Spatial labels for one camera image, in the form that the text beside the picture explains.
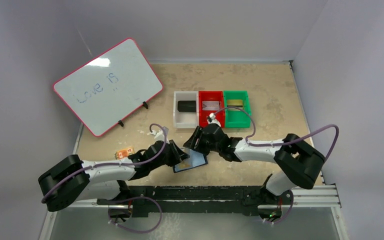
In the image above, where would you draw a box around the blue leather card holder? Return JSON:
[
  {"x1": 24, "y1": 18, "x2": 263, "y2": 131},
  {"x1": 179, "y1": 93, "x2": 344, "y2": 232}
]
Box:
[{"x1": 172, "y1": 148, "x2": 208, "y2": 173}]

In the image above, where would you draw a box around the green plastic bin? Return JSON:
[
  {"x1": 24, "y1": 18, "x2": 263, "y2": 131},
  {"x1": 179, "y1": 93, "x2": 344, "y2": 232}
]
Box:
[{"x1": 223, "y1": 90, "x2": 252, "y2": 128}]

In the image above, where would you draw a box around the red plastic bin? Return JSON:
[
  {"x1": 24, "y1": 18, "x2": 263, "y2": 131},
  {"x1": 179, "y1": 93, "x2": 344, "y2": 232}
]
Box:
[{"x1": 197, "y1": 91, "x2": 225, "y2": 127}]

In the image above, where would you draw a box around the white plastic bin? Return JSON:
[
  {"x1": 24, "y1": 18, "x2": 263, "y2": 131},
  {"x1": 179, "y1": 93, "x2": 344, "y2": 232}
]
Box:
[{"x1": 172, "y1": 91, "x2": 199, "y2": 129}]

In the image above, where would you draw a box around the gold card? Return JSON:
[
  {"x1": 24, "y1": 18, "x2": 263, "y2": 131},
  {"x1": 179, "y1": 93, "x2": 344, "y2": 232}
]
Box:
[
  {"x1": 226, "y1": 99, "x2": 244, "y2": 108},
  {"x1": 177, "y1": 160, "x2": 192, "y2": 170}
]

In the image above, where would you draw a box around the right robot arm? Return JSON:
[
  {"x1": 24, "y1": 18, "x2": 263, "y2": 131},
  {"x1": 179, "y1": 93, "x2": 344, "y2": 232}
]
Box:
[{"x1": 183, "y1": 123, "x2": 326, "y2": 204}]

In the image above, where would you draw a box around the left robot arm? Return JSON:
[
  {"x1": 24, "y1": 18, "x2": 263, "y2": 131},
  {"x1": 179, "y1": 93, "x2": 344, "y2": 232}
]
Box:
[{"x1": 38, "y1": 140, "x2": 190, "y2": 212}]

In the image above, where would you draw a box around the silver credit card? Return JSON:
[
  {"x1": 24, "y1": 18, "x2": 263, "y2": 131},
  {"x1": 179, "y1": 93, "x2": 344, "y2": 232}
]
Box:
[{"x1": 201, "y1": 100, "x2": 221, "y2": 111}]

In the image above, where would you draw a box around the black card in bin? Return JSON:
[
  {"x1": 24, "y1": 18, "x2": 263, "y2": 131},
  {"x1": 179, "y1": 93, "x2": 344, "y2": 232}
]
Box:
[{"x1": 176, "y1": 100, "x2": 197, "y2": 113}]

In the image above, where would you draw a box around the orange circuit board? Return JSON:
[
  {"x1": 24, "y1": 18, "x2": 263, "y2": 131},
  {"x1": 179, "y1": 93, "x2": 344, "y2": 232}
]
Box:
[{"x1": 114, "y1": 146, "x2": 135, "y2": 160}]

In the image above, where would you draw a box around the pink framed whiteboard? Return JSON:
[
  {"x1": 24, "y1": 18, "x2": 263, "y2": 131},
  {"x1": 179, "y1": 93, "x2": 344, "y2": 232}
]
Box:
[{"x1": 53, "y1": 38, "x2": 164, "y2": 137}]

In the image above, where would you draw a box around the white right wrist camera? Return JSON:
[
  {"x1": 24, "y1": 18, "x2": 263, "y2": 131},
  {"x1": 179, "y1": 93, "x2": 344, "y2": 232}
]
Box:
[{"x1": 206, "y1": 113, "x2": 222, "y2": 127}]

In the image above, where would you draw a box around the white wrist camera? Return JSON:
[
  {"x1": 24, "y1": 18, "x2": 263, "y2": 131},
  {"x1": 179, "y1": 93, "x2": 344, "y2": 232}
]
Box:
[
  {"x1": 206, "y1": 113, "x2": 222, "y2": 127},
  {"x1": 147, "y1": 126, "x2": 169, "y2": 142}
]

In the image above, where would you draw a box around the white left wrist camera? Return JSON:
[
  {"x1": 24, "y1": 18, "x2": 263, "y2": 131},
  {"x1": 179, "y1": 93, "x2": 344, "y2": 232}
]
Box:
[{"x1": 147, "y1": 126, "x2": 169, "y2": 142}]

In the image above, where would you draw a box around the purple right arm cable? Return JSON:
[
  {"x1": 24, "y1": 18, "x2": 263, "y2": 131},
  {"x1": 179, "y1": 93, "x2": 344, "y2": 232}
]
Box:
[{"x1": 208, "y1": 106, "x2": 340, "y2": 163}]

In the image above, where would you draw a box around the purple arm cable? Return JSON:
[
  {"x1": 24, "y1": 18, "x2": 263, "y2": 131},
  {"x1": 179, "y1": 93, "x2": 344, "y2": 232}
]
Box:
[
  {"x1": 208, "y1": 106, "x2": 340, "y2": 163},
  {"x1": 41, "y1": 123, "x2": 169, "y2": 204}
]

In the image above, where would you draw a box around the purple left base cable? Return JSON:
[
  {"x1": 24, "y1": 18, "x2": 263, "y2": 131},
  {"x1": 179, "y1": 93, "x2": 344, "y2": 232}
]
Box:
[{"x1": 107, "y1": 194, "x2": 164, "y2": 234}]

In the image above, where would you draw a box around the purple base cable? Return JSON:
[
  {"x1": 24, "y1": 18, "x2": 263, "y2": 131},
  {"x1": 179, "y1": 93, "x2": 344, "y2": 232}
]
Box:
[
  {"x1": 262, "y1": 190, "x2": 296, "y2": 227},
  {"x1": 107, "y1": 194, "x2": 164, "y2": 234}
]

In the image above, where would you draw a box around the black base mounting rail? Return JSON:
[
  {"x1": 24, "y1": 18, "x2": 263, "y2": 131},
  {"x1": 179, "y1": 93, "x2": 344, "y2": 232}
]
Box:
[{"x1": 97, "y1": 185, "x2": 293, "y2": 218}]

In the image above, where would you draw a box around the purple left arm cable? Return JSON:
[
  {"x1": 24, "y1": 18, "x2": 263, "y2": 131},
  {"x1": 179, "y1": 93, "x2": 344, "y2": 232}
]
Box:
[{"x1": 41, "y1": 123, "x2": 169, "y2": 204}]

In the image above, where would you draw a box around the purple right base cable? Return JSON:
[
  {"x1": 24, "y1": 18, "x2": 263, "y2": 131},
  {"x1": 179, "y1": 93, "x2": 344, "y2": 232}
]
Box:
[{"x1": 262, "y1": 190, "x2": 296, "y2": 227}]

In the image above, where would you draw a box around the aluminium frame rail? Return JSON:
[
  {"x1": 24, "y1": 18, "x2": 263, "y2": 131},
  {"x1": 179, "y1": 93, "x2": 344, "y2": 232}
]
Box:
[{"x1": 38, "y1": 185, "x2": 342, "y2": 240}]

